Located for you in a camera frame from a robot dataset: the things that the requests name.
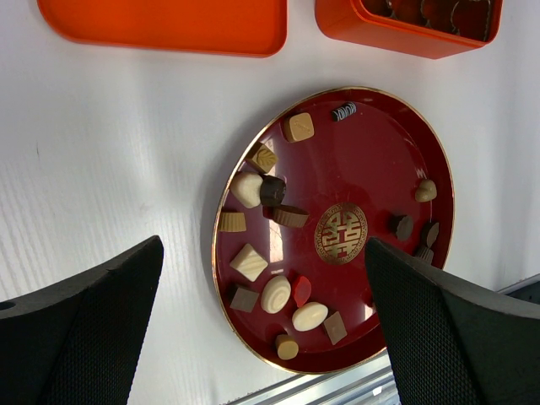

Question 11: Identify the aluminium frame rail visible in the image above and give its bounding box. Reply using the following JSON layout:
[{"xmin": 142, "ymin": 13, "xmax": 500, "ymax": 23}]
[{"xmin": 243, "ymin": 277, "xmax": 539, "ymax": 404}]

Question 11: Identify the dark round chocolate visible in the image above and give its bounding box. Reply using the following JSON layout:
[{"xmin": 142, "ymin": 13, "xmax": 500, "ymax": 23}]
[{"xmin": 259, "ymin": 175, "xmax": 286, "ymax": 207}]

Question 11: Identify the dark fluted cup chocolate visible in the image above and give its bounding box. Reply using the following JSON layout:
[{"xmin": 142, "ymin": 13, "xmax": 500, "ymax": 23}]
[{"xmin": 414, "ymin": 245, "xmax": 435, "ymax": 264}]

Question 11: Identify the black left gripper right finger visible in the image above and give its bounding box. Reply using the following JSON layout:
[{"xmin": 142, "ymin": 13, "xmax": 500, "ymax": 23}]
[{"xmin": 364, "ymin": 237, "xmax": 539, "ymax": 404}]

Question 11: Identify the orange tin lid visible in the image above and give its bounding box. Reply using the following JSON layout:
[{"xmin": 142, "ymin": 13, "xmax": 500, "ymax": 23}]
[{"xmin": 37, "ymin": 0, "xmax": 288, "ymax": 57}]

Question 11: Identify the black white striped chocolate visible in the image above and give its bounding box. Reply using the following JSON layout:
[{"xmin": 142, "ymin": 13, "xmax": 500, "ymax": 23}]
[{"xmin": 331, "ymin": 101, "xmax": 357, "ymax": 122}]

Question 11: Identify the brown square chocolate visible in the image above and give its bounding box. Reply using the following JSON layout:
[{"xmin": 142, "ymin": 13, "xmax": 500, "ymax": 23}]
[{"xmin": 228, "ymin": 284, "xmax": 260, "ymax": 313}]

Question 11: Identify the tan leaf pattern chocolate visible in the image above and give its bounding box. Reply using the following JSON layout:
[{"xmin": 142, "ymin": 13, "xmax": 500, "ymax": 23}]
[{"xmin": 245, "ymin": 142, "xmax": 278, "ymax": 174}]

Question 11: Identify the white swirl oval chocolate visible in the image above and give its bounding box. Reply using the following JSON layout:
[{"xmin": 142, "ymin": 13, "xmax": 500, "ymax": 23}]
[{"xmin": 261, "ymin": 275, "xmax": 291, "ymax": 314}]

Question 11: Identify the white heart chocolate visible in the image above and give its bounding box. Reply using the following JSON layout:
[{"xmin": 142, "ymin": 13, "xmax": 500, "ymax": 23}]
[{"xmin": 229, "ymin": 172, "xmax": 263, "ymax": 208}]

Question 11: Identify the brown cup chocolate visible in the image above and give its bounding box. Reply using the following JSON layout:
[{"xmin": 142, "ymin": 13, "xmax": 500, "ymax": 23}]
[{"xmin": 262, "ymin": 204, "xmax": 309, "ymax": 228}]

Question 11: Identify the light brown diamond chocolate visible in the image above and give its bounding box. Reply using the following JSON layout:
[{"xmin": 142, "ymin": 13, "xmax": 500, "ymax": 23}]
[{"xmin": 323, "ymin": 311, "xmax": 348, "ymax": 345}]

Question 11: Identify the tan fluted cup chocolate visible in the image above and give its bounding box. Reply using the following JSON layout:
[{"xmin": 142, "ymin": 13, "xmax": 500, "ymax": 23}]
[{"xmin": 218, "ymin": 212, "xmax": 246, "ymax": 233}]

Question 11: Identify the tan square chocolate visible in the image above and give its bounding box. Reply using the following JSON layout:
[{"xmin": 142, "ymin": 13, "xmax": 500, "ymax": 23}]
[{"xmin": 283, "ymin": 112, "xmax": 315, "ymax": 143}]

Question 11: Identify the round red plate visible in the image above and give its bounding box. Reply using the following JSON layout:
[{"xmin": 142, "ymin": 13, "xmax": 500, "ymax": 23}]
[{"xmin": 211, "ymin": 86, "xmax": 455, "ymax": 374}]

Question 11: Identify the tan cylinder chocolate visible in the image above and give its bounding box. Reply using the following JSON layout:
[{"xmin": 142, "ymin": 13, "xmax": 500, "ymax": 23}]
[{"xmin": 275, "ymin": 334, "xmax": 299, "ymax": 360}]

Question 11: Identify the red leaf chocolate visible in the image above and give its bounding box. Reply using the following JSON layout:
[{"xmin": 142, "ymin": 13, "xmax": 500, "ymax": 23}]
[{"xmin": 292, "ymin": 275, "xmax": 312, "ymax": 308}]

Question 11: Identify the tan heart chocolate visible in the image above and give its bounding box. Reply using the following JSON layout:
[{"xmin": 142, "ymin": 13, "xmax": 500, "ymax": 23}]
[{"xmin": 414, "ymin": 179, "xmax": 438, "ymax": 203}]

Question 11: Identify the white square chocolate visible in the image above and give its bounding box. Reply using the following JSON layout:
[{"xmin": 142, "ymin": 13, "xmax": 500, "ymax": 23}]
[{"xmin": 229, "ymin": 244, "xmax": 268, "ymax": 282}]

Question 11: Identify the orange chocolate box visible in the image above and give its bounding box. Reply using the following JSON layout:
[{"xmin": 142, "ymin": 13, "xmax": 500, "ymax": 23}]
[{"xmin": 315, "ymin": 1, "xmax": 503, "ymax": 59}]

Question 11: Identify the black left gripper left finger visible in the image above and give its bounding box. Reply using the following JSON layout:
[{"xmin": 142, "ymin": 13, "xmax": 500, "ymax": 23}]
[{"xmin": 1, "ymin": 235, "xmax": 164, "ymax": 404}]

